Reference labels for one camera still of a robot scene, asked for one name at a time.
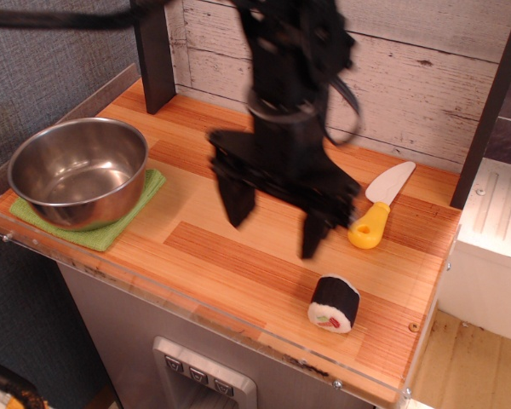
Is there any stainless steel pot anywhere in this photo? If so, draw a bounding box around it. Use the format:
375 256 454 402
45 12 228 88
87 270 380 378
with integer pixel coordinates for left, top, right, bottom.
8 118 148 231

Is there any plush sushi roll toy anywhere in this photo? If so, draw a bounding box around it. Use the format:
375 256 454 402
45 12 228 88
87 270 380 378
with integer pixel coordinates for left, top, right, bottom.
307 274 361 334

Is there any clear acrylic edge guard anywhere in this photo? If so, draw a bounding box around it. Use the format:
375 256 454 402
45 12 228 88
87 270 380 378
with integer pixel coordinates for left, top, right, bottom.
0 196 459 408

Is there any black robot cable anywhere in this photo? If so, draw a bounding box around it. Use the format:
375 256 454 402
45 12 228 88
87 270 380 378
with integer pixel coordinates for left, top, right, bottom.
0 8 363 146

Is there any silver dispenser button panel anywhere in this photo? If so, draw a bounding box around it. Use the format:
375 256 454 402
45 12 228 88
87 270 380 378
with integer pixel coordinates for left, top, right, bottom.
152 337 258 408

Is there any silver toy cabinet front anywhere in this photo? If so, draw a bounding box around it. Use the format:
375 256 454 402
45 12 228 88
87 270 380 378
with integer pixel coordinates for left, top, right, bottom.
59 263 370 408

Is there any dark left shelf post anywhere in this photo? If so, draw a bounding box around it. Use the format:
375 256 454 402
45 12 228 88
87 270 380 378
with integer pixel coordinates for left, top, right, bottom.
134 5 176 114

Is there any yellow handled toy knife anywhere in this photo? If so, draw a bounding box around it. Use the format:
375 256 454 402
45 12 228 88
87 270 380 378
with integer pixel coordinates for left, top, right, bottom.
347 161 416 250

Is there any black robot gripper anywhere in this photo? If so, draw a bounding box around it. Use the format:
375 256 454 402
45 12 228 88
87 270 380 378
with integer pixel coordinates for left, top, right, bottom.
209 112 360 259

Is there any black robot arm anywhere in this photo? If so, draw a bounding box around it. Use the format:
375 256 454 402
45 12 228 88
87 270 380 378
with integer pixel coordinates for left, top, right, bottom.
210 1 359 258

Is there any orange object bottom left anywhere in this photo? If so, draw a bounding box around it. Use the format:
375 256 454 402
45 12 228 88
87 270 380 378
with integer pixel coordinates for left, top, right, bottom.
5 395 49 409

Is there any green cloth mat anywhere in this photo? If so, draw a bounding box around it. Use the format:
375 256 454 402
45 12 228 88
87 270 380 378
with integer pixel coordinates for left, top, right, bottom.
9 170 167 252

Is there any dark right shelf post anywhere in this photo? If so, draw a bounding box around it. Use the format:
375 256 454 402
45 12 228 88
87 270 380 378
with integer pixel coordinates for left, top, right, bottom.
450 31 511 210

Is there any dark shelf post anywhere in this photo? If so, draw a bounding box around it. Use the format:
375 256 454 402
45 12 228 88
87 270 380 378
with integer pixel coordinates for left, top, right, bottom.
134 5 176 114
450 31 511 210

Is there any white toy sink unit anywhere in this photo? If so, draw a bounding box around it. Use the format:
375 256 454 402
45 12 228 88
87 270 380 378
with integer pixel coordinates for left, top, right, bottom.
438 158 511 339

